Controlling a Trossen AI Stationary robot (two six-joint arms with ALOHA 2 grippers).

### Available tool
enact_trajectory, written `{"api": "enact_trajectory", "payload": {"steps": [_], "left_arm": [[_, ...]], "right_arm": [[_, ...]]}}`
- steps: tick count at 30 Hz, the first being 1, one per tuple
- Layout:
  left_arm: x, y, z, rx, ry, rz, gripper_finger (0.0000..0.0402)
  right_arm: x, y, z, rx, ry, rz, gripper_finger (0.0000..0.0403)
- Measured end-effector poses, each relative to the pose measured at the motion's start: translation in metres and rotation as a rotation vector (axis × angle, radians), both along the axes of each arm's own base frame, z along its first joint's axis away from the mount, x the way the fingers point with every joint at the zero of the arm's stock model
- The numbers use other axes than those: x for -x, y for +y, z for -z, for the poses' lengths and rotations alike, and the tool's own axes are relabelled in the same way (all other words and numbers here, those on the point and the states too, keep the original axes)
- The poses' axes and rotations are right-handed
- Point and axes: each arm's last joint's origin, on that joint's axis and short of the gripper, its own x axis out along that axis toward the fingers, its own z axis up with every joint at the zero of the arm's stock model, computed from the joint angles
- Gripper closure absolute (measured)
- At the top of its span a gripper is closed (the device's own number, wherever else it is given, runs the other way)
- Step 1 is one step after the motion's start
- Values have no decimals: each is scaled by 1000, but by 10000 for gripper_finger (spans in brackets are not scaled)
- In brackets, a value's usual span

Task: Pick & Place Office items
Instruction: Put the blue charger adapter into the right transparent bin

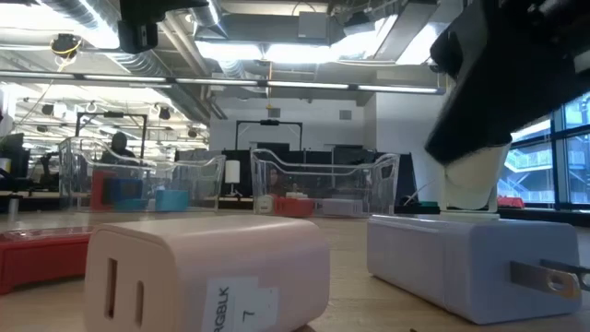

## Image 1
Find lavender wall charger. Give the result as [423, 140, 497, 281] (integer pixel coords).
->
[367, 212, 590, 326]
[317, 197, 370, 218]

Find white glowing table lamp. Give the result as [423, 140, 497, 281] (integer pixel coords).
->
[223, 159, 242, 197]

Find pale green wall charger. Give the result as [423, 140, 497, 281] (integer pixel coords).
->
[254, 194, 277, 216]

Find black camera gantry frame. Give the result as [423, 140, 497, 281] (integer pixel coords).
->
[75, 111, 148, 160]
[234, 119, 304, 152]

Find small red object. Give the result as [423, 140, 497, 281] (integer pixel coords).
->
[496, 195, 526, 210]

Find red wall charger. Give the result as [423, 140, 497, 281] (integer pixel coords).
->
[274, 196, 317, 219]

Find small teal box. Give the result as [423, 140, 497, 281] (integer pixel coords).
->
[112, 197, 149, 212]
[154, 188, 191, 213]

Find hanging black yellow cable reel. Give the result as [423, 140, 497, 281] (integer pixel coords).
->
[49, 32, 84, 60]

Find clear plastic bin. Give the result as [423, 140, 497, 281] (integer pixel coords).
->
[57, 136, 227, 214]
[250, 148, 401, 219]

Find black monitor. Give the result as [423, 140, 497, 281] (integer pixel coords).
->
[255, 141, 291, 162]
[0, 132, 31, 193]

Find person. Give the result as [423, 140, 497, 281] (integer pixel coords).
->
[100, 131, 139, 167]

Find dark green flat object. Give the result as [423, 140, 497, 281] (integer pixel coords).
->
[395, 199, 443, 216]

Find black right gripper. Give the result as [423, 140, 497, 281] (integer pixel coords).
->
[423, 0, 590, 166]

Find red digital clock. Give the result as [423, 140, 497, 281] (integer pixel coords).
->
[0, 225, 94, 295]

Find blue digital clock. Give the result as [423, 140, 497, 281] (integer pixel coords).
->
[101, 177, 145, 207]

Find small red box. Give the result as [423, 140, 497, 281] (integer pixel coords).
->
[89, 169, 119, 212]

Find long linear ceiling light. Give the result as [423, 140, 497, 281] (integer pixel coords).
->
[0, 69, 447, 97]

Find pink wall charger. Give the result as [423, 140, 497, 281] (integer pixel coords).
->
[84, 214, 331, 332]

